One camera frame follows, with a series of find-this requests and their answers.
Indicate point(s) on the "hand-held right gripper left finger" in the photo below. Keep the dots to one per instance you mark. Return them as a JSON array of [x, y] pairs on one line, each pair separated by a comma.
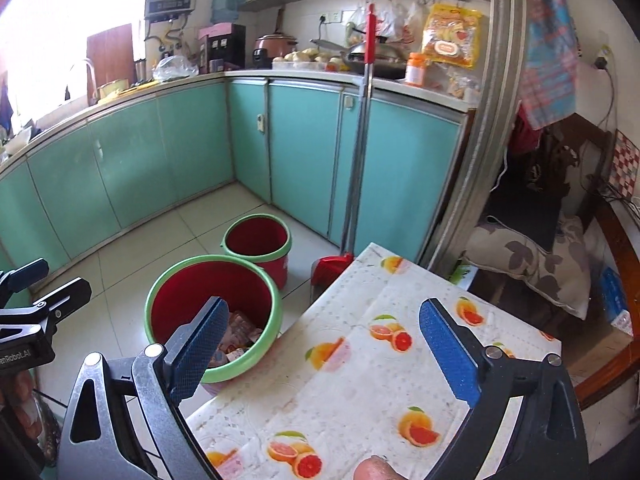
[[197, 350]]

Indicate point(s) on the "checkerboard wall calendar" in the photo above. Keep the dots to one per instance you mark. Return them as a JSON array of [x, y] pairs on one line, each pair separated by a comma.
[[627, 165]]

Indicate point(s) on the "aluminium door frame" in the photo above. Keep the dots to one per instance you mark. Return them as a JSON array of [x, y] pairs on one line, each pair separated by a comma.
[[490, 110]]

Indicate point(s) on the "white plastic bag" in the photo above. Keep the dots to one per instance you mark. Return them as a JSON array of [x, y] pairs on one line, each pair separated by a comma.
[[172, 67]]

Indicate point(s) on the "brown wooden board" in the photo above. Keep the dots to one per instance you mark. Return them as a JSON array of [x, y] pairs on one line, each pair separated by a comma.
[[110, 52]]

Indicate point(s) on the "bright kitchen window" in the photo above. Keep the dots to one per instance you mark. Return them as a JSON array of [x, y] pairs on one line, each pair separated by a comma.
[[60, 10]]

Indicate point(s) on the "tray of buns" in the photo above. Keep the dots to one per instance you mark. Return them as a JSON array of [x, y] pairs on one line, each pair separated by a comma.
[[305, 57]]

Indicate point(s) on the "black charger plug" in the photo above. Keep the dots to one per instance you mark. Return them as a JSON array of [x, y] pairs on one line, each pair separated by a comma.
[[601, 60]]

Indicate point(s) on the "metal wok with lid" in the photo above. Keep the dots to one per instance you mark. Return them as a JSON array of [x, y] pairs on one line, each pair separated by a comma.
[[387, 55]]

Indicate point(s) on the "orange plastic bottle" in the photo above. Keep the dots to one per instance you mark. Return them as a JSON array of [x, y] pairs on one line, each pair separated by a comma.
[[416, 70]]

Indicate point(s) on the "small red bucket green rim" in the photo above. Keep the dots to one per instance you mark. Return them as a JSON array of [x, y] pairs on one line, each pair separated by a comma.
[[255, 237]]

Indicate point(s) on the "black bag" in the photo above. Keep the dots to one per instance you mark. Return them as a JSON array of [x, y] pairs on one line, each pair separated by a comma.
[[530, 205]]

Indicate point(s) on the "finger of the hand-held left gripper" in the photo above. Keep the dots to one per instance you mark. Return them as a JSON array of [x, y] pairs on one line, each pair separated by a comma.
[[60, 300], [27, 272]]

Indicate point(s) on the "blue box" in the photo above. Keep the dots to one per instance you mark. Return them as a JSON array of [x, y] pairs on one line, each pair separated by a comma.
[[616, 300]]

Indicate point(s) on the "metal faucet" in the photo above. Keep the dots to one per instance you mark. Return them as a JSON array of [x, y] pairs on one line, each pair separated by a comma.
[[90, 75]]

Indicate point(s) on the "teal lower kitchen cabinets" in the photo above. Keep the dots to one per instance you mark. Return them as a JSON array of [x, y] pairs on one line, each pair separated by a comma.
[[300, 145]]

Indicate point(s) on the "yellow snack bag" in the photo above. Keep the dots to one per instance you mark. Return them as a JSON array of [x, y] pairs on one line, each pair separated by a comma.
[[450, 35]]

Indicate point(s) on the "floral cushion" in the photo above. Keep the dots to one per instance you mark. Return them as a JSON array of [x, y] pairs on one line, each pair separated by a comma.
[[540, 270]]

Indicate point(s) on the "hanging plastic bags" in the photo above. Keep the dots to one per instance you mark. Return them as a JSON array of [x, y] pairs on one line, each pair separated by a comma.
[[400, 22]]

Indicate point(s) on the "red dustpan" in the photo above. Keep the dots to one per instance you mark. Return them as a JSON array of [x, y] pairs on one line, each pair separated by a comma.
[[330, 265]]

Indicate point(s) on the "white wall socket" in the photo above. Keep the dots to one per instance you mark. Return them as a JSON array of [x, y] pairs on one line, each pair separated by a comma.
[[335, 16]]

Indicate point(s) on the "purple plastic stool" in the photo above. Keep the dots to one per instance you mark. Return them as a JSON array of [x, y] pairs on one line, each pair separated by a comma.
[[212, 389]]

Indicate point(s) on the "blue water jug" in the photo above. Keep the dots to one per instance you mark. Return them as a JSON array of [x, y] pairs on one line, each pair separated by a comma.
[[226, 5]]

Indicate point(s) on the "table with fruit-print cloth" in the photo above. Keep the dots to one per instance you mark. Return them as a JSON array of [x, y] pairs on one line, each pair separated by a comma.
[[350, 385]]

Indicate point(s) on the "checked cloth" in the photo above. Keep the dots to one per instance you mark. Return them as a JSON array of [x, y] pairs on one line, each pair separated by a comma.
[[547, 60]]

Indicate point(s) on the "pile of wrappers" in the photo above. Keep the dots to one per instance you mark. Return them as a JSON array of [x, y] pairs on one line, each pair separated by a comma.
[[242, 335]]

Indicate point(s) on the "metal cup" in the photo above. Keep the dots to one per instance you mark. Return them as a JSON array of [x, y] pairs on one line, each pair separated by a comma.
[[139, 71]]

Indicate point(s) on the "clear snack bag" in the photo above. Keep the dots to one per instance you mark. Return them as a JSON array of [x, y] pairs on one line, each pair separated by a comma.
[[457, 85]]

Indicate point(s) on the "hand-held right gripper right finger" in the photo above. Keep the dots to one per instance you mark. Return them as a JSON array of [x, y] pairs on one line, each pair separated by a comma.
[[450, 350]]

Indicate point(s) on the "brown rice cooker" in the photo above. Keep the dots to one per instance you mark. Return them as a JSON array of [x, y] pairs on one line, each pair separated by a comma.
[[274, 50]]

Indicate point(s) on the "large red bucket green rim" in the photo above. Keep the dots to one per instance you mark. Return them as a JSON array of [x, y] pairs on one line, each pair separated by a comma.
[[200, 287]]

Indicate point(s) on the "person's right hand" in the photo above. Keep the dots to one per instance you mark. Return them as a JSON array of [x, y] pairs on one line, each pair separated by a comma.
[[375, 469]]

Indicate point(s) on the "pink water dispenser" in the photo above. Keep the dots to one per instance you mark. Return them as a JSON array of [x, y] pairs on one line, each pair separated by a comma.
[[220, 47]]

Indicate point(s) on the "wooden desk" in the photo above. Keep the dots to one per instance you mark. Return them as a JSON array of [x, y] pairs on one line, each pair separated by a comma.
[[625, 260]]

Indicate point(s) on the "red cloth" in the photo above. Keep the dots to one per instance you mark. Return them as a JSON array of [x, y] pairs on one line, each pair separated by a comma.
[[522, 132]]

